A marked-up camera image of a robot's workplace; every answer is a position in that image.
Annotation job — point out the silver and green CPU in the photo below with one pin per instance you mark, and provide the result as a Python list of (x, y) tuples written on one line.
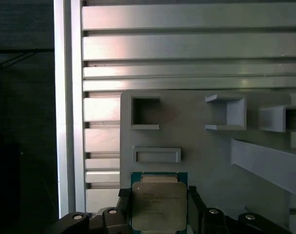
[(160, 202)]

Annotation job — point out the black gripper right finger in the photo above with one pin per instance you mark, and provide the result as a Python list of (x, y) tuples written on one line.
[(195, 219)]

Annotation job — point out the grey plastic parts rack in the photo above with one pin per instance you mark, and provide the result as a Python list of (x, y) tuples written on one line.
[(199, 151)]

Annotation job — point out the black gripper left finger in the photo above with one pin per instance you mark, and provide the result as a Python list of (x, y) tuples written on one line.
[(124, 214)]

